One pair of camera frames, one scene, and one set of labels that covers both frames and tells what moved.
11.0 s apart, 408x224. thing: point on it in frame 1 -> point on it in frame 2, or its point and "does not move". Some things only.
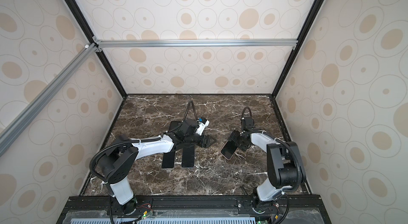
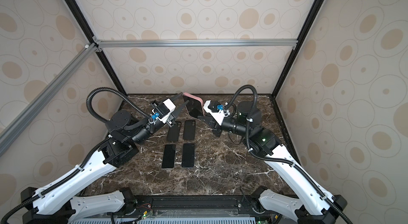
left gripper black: x=206 y=141 -> x=169 y=121
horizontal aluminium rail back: x=194 y=43 does not move
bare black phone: x=168 y=160 does not move
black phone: x=228 y=149 -> x=195 y=106
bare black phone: x=188 y=156 does not move
